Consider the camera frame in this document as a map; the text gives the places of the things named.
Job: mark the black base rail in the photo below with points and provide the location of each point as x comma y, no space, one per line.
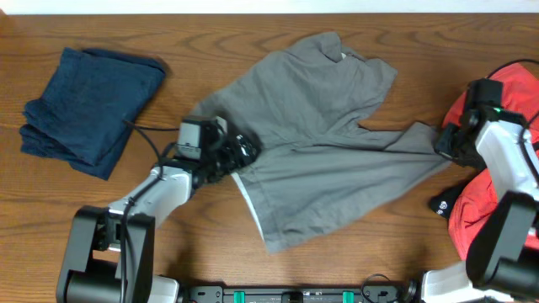
377,288

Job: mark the black clothing label tag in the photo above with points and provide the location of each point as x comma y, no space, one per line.
442,204

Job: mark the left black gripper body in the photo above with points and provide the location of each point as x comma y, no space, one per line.
218,164

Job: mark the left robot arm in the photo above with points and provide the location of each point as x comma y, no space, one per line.
110,250

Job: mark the grey shorts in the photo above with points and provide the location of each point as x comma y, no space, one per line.
318,170

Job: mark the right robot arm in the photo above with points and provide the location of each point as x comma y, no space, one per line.
498,265

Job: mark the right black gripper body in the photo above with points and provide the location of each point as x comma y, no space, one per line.
457,147

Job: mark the folded navy blue garment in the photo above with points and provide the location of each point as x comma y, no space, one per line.
82,115

